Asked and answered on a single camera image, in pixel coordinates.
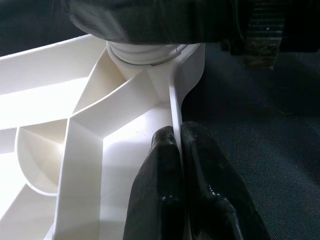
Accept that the white plastic children table top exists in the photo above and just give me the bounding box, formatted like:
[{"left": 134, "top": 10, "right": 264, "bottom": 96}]
[{"left": 0, "top": 34, "right": 206, "bottom": 240}]

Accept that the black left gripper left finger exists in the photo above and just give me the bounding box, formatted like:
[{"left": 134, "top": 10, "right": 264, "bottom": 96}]
[{"left": 122, "top": 126, "right": 188, "bottom": 240}]

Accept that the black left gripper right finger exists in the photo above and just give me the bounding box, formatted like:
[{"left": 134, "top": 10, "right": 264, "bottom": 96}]
[{"left": 180, "top": 121, "right": 272, "bottom": 240}]

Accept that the black table cloth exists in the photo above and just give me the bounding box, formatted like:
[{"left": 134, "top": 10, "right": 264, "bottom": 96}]
[{"left": 0, "top": 0, "right": 320, "bottom": 240}]

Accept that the white tapered plastic table leg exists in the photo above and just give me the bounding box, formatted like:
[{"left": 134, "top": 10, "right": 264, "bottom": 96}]
[{"left": 106, "top": 41, "right": 188, "bottom": 66}]

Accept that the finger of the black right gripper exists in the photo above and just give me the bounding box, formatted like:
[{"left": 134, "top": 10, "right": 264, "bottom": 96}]
[{"left": 62, "top": 0, "right": 226, "bottom": 45}]

